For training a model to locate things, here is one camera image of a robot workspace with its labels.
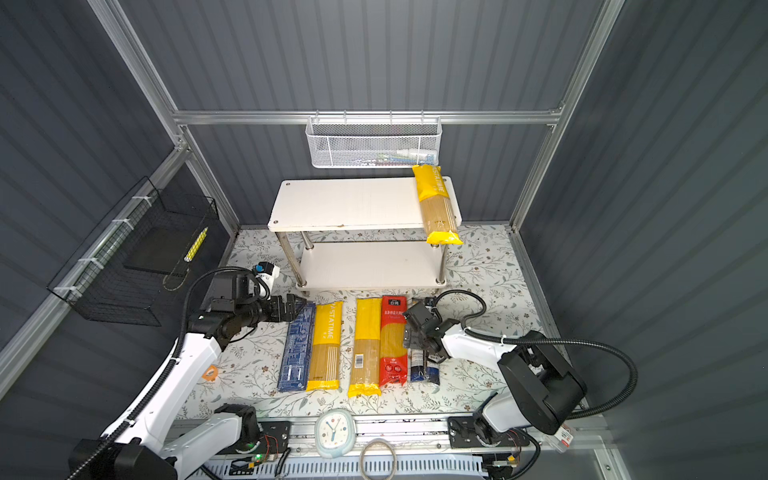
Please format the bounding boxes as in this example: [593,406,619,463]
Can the clear blue spaghetti bag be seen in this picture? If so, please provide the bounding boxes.
[409,299,441,386]

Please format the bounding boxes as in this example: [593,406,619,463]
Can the red spaghetti bag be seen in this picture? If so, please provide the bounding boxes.
[379,296,408,387]

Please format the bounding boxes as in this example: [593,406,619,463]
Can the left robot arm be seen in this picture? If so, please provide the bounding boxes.
[69,262,307,479]

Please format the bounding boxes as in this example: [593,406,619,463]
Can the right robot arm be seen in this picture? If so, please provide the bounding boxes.
[404,289,639,445]

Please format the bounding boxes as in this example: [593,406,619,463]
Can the blue pasta box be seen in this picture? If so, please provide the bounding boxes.
[277,302,316,392]

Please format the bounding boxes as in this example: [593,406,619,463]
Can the white two-tier shelf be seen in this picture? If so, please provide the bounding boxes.
[268,177,448,290]

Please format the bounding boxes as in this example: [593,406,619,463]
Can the yellow green marker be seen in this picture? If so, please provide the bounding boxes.
[183,227,208,263]

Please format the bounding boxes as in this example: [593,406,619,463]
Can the yellow spaghetti bag with barcode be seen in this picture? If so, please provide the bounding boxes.
[348,298,382,398]

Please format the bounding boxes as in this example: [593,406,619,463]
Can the floral table mat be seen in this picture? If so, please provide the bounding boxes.
[177,225,542,419]

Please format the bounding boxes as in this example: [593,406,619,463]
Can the yellow Pastatime spaghetti bag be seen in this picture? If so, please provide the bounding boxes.
[306,301,343,391]

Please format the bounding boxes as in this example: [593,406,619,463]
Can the mint analog clock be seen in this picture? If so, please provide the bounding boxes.
[314,409,357,459]

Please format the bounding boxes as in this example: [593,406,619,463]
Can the pens in white basket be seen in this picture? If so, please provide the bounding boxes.
[352,149,439,168]

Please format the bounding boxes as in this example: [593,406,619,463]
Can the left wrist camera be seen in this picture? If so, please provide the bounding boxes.
[253,261,280,290]

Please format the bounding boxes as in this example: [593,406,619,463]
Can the black wire basket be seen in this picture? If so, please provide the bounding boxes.
[47,184,227,327]

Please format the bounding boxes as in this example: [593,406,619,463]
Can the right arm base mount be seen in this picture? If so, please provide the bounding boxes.
[446,416,530,449]

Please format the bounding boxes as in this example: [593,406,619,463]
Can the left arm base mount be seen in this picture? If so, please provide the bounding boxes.
[218,421,292,463]

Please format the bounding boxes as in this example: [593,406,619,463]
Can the small packet on rail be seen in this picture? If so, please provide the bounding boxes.
[545,424,574,453]

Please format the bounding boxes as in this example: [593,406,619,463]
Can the white wire mesh basket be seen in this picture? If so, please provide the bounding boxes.
[305,119,443,169]

